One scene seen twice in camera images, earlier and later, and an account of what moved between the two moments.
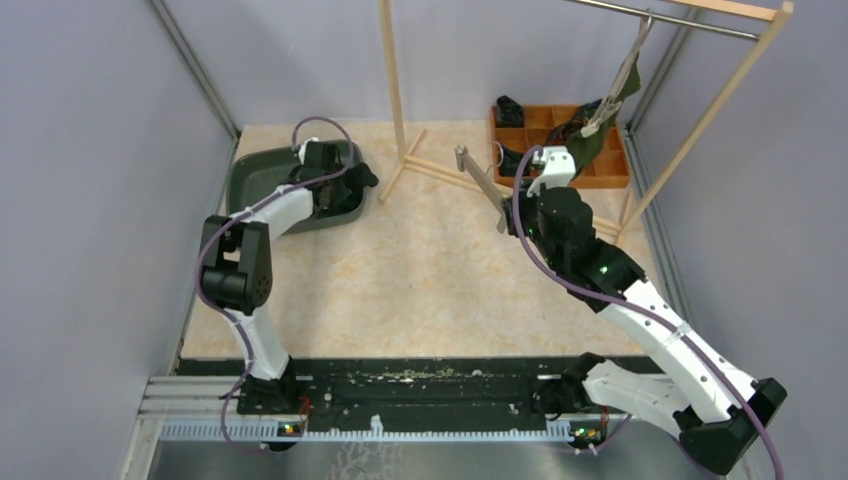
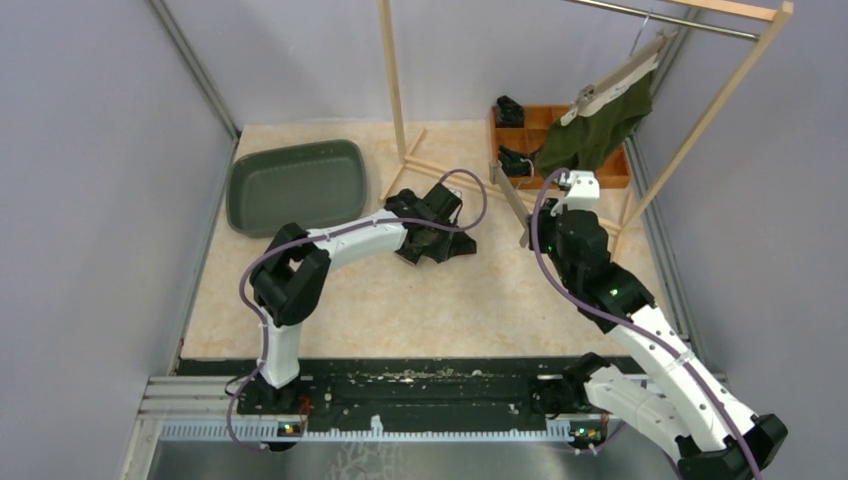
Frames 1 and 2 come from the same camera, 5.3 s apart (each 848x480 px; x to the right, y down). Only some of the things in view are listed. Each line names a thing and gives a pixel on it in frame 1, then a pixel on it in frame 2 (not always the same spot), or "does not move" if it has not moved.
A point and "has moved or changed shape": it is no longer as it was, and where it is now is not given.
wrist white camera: [559, 169] to [583, 191]
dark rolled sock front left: [510, 163] does not move
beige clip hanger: [485, 180] has moved or changed shape
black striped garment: [344, 193] to [441, 205]
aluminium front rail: [206, 409] does not move
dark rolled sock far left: [509, 113] does not move
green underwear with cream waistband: [582, 146] has moved or changed shape
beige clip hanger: [611, 100] has moved or changed shape
